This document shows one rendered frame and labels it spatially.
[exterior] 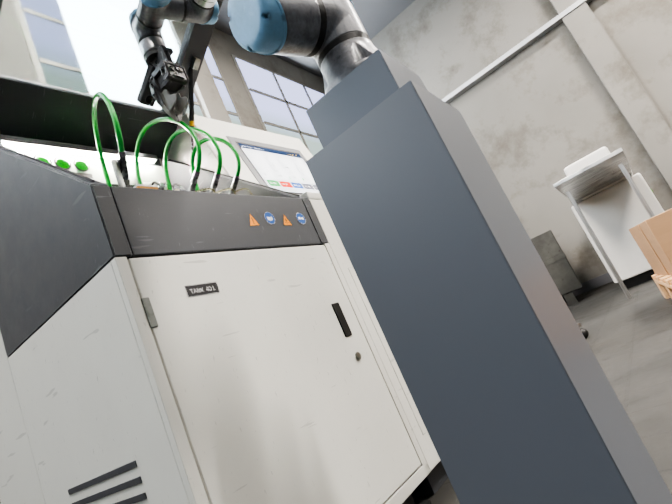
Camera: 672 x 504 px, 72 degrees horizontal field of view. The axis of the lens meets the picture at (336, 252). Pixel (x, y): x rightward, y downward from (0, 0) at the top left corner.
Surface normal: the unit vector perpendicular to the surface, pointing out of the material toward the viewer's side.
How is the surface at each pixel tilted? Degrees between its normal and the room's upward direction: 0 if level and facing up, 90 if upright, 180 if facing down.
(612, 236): 90
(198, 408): 90
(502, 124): 90
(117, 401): 90
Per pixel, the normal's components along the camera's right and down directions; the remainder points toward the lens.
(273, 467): 0.72, -0.45
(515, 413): -0.55, 0.04
